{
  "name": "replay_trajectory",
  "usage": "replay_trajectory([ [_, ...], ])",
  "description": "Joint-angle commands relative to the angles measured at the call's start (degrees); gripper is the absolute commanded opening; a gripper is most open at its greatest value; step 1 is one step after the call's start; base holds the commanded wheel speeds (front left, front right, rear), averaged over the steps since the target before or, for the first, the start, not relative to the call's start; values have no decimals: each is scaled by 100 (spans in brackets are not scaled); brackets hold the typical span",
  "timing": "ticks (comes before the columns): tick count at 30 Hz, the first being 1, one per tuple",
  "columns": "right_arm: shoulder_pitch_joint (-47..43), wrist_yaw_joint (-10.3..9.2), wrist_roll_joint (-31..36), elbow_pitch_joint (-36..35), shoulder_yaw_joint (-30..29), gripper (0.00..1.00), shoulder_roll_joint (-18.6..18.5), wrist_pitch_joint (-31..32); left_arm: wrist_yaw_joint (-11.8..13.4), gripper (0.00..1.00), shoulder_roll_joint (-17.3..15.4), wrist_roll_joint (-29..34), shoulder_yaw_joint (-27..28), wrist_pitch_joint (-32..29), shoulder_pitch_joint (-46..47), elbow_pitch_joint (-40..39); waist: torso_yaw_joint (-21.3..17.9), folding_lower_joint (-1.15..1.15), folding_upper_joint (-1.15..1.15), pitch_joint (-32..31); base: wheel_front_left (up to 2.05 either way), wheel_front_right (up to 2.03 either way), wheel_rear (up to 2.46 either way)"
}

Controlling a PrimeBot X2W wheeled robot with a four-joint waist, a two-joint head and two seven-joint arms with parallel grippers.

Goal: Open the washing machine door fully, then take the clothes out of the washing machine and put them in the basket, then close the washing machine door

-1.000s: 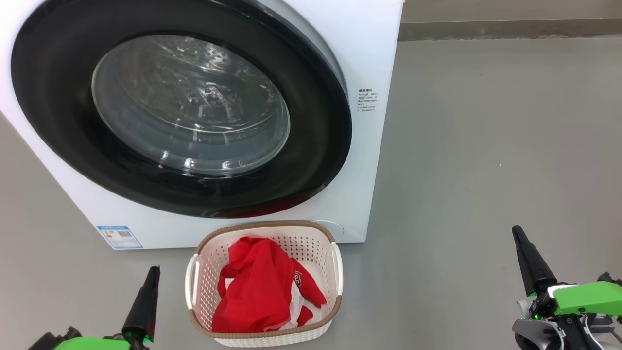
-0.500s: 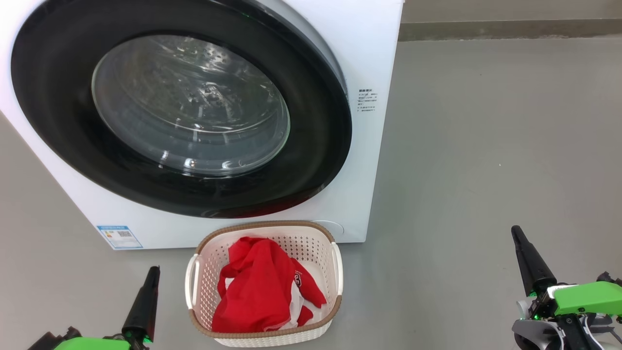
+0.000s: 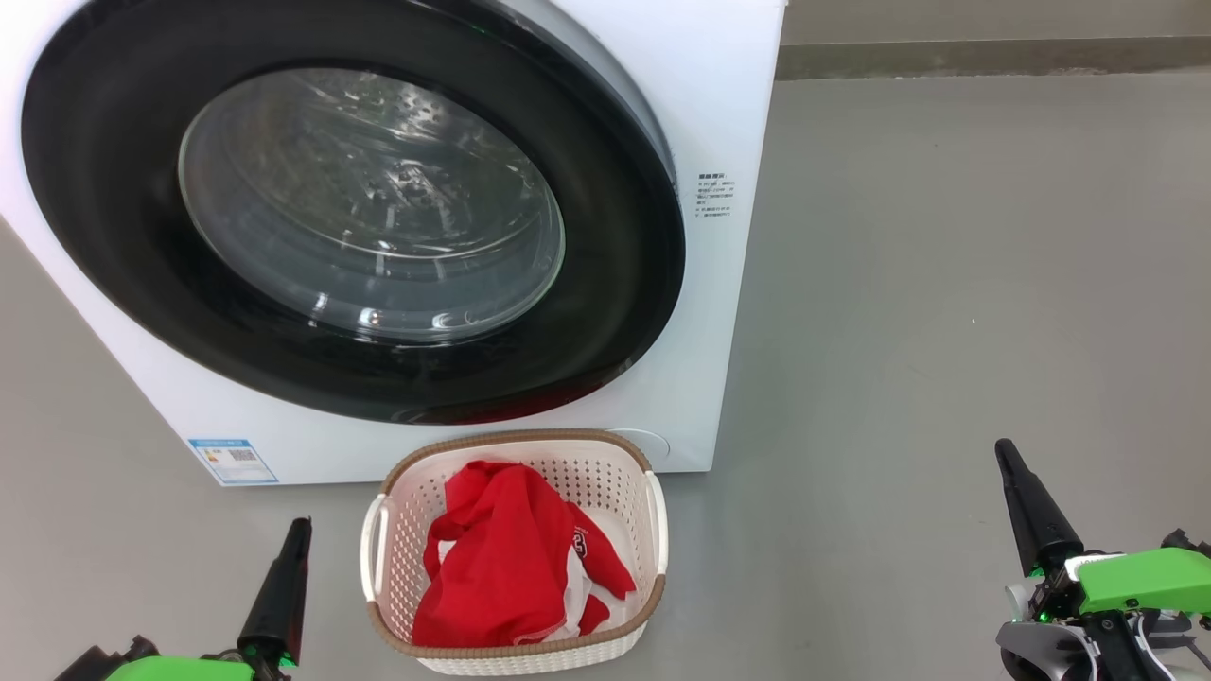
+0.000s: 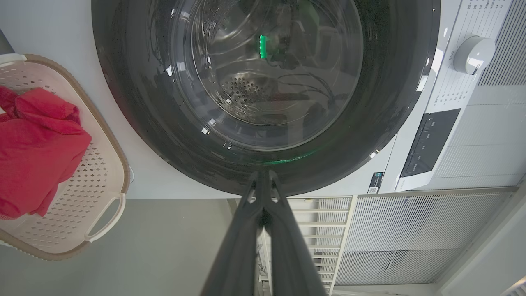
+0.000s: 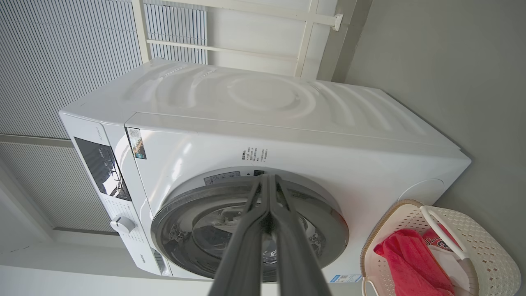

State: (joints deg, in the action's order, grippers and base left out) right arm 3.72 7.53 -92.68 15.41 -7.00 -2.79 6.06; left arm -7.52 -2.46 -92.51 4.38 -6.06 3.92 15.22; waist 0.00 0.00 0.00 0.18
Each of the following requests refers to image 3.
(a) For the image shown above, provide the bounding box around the red and white garment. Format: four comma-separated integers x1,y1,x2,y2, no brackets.
412,461,637,649

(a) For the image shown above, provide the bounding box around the blue energy label sticker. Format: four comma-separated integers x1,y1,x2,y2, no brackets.
187,437,280,486

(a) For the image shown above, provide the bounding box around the round white filter cover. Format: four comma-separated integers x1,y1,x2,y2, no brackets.
605,428,671,469

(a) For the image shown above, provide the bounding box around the cream laundry basket brown rim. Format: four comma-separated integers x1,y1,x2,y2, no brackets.
360,428,669,676

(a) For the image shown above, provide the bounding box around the white front-load washing machine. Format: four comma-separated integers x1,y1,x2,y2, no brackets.
0,0,788,487

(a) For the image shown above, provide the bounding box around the black round glass washer door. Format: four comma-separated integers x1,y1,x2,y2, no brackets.
21,0,687,426

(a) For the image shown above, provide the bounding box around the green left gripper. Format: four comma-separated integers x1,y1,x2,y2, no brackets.
104,517,314,681

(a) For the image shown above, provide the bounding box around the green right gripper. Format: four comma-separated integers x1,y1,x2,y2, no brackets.
994,439,1211,681

